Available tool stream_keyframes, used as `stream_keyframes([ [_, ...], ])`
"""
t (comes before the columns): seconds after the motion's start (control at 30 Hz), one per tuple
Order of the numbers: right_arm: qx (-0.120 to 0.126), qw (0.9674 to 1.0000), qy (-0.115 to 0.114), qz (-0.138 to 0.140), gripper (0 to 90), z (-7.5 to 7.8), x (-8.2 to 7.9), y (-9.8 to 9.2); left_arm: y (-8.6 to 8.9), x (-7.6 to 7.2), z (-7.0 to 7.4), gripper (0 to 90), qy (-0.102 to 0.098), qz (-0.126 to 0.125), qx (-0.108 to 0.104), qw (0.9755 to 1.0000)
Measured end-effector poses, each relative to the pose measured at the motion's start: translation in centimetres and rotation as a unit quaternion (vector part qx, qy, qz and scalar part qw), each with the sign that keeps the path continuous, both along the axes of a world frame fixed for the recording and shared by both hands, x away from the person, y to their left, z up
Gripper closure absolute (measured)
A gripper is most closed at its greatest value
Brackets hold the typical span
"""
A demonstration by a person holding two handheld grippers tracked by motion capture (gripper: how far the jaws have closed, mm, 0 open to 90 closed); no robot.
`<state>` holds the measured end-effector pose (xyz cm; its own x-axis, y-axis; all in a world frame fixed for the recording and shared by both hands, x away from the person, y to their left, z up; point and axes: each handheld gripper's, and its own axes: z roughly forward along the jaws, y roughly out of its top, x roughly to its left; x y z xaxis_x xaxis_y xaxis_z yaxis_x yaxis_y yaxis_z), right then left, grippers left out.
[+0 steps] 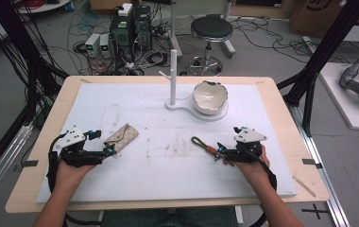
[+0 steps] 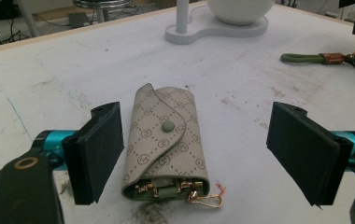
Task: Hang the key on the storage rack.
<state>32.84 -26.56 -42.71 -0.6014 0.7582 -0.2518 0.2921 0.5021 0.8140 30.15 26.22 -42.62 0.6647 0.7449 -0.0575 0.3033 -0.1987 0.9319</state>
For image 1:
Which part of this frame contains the grey power supply unit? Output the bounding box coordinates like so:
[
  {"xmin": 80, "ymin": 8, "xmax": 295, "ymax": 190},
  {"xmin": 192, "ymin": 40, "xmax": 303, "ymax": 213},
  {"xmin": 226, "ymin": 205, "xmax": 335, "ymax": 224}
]
[
  {"xmin": 99, "ymin": 33, "xmax": 111, "ymax": 59},
  {"xmin": 84, "ymin": 32, "xmax": 102, "ymax": 59}
]

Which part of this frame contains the thin wooden stick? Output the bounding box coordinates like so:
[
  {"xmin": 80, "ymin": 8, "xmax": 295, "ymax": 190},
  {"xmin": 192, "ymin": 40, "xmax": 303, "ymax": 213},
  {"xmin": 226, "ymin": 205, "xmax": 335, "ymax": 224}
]
[{"xmin": 292, "ymin": 175, "xmax": 317, "ymax": 199}]

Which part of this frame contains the person's left hand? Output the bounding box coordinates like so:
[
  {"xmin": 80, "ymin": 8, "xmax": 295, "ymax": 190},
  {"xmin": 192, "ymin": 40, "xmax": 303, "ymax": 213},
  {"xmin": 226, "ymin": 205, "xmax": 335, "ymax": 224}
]
[{"xmin": 54, "ymin": 159, "xmax": 97, "ymax": 191}]

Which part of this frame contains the white foam mat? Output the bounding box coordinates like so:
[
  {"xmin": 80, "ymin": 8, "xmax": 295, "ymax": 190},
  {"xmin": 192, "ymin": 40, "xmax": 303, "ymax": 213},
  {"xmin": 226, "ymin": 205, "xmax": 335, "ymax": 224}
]
[{"xmin": 36, "ymin": 81, "xmax": 298, "ymax": 203}]

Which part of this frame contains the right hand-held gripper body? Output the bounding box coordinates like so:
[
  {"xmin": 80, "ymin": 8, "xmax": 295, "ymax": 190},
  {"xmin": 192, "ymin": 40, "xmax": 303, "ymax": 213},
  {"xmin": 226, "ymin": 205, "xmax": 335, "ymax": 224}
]
[{"xmin": 224, "ymin": 126, "xmax": 268, "ymax": 165}]

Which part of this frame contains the small white box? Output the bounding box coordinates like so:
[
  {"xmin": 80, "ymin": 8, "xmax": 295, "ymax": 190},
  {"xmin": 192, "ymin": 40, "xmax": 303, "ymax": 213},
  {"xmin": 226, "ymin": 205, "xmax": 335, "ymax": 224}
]
[{"xmin": 117, "ymin": 2, "xmax": 134, "ymax": 18}]

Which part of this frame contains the white hook stand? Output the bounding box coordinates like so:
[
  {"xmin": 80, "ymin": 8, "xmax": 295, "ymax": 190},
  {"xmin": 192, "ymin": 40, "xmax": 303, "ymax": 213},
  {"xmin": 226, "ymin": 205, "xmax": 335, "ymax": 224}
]
[{"xmin": 158, "ymin": 48, "xmax": 230, "ymax": 123}]

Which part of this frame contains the black round stool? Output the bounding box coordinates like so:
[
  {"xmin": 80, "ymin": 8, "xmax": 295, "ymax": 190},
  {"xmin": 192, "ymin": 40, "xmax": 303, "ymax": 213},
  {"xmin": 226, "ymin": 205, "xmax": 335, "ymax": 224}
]
[{"xmin": 187, "ymin": 13, "xmax": 234, "ymax": 78}]

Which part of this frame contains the green and orange key strap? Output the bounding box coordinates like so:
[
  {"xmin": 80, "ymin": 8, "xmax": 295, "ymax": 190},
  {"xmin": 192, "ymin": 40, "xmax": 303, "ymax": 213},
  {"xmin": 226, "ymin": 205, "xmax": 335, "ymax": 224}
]
[{"xmin": 190, "ymin": 135, "xmax": 220, "ymax": 157}]

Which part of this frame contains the black tape cross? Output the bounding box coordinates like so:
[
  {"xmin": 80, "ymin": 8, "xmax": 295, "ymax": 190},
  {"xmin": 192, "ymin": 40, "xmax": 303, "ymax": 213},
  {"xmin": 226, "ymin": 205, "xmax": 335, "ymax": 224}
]
[{"xmin": 300, "ymin": 202, "xmax": 331, "ymax": 220}]

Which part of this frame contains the aluminium rail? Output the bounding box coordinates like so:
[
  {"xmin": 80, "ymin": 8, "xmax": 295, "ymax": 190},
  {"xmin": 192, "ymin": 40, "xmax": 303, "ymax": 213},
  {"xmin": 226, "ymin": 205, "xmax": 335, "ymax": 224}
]
[
  {"xmin": 286, "ymin": 103, "xmax": 351, "ymax": 227},
  {"xmin": 0, "ymin": 124, "xmax": 34, "ymax": 212}
]

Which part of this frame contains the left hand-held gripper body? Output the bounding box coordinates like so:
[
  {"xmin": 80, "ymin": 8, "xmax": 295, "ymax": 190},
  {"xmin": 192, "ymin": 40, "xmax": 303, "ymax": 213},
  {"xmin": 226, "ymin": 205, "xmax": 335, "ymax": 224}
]
[{"xmin": 55, "ymin": 125, "xmax": 104, "ymax": 167}]

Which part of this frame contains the person's right hand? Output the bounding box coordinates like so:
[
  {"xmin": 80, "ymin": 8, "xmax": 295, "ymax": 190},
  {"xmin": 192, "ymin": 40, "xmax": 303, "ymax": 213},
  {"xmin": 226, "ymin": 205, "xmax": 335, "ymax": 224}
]
[{"xmin": 222, "ymin": 144, "xmax": 272, "ymax": 187}]

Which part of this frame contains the black metal frame stand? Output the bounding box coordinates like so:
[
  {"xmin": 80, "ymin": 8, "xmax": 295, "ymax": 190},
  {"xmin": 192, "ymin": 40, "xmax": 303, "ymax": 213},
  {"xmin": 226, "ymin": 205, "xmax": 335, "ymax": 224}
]
[
  {"xmin": 276, "ymin": 0, "xmax": 359, "ymax": 138},
  {"xmin": 0, "ymin": 0, "xmax": 70, "ymax": 133}
]

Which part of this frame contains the brown cardboard box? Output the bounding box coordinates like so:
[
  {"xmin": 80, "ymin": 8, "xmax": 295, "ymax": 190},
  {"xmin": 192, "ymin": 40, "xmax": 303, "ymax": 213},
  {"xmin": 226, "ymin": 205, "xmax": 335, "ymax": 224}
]
[{"xmin": 288, "ymin": 0, "xmax": 359, "ymax": 40}]

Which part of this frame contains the black computer tower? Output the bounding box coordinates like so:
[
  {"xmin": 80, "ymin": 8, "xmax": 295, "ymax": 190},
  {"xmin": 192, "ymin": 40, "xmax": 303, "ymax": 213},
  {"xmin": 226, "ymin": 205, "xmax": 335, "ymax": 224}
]
[
  {"xmin": 109, "ymin": 11, "xmax": 135, "ymax": 62},
  {"xmin": 132, "ymin": 5, "xmax": 153, "ymax": 52}
]

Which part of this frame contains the white eggshell-shaped bowl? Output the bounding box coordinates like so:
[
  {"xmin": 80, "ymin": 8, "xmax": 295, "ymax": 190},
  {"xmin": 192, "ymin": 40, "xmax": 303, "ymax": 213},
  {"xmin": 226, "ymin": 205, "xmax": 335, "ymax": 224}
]
[{"xmin": 192, "ymin": 79, "xmax": 230, "ymax": 115}]

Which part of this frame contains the beige quilted pouch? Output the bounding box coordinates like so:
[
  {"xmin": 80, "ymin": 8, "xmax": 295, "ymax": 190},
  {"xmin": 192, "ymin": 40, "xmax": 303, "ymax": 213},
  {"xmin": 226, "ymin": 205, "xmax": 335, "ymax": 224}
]
[{"xmin": 103, "ymin": 122, "xmax": 140, "ymax": 156}]

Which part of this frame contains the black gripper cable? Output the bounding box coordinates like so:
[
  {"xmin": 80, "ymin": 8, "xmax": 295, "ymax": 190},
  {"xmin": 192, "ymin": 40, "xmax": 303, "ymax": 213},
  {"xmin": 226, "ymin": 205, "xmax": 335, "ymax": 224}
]
[
  {"xmin": 246, "ymin": 147, "xmax": 278, "ymax": 192},
  {"xmin": 46, "ymin": 132, "xmax": 69, "ymax": 194}
]

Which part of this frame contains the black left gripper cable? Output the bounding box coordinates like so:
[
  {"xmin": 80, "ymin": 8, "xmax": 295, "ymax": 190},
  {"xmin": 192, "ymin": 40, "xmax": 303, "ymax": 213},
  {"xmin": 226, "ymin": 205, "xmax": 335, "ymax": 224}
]
[{"xmin": 46, "ymin": 132, "xmax": 69, "ymax": 194}]

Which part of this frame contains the white board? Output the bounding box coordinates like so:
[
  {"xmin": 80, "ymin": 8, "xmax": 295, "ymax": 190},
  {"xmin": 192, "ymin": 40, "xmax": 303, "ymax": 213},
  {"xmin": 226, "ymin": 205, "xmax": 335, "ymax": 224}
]
[{"xmin": 318, "ymin": 61, "xmax": 359, "ymax": 132}]

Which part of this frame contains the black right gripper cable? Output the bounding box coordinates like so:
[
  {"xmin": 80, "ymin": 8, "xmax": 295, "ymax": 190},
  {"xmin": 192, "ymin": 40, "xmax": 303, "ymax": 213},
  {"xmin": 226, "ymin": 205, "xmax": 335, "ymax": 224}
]
[{"xmin": 246, "ymin": 147, "xmax": 278, "ymax": 192}]

